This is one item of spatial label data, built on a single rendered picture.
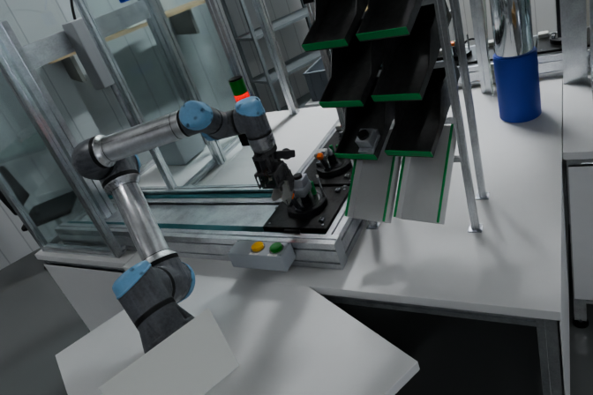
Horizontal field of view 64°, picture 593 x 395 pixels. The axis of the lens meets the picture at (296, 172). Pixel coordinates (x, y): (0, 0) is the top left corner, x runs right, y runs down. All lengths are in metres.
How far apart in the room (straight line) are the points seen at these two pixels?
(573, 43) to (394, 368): 1.61
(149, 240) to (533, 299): 1.04
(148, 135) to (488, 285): 0.97
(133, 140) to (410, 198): 0.79
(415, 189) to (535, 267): 0.36
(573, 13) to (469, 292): 1.35
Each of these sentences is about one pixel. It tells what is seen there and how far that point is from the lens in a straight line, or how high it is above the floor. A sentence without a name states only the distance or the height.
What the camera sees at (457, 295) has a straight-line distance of 1.32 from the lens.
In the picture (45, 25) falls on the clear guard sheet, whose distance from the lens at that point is 2.60.
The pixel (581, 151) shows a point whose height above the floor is 0.86.
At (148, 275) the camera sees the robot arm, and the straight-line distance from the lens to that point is 1.33.
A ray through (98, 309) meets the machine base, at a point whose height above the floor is 0.54.
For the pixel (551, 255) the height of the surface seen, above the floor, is 0.86.
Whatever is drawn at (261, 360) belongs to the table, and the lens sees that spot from 1.33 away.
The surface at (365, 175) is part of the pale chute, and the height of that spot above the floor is 1.09.
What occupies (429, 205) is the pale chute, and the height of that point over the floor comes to 1.02.
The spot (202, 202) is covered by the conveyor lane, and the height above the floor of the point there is 0.92.
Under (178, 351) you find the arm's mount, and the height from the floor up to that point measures 1.02.
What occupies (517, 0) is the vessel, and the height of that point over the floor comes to 1.33.
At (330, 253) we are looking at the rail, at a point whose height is 0.92.
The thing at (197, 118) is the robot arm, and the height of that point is 1.45.
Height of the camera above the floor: 1.79
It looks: 26 degrees down
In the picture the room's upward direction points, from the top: 19 degrees counter-clockwise
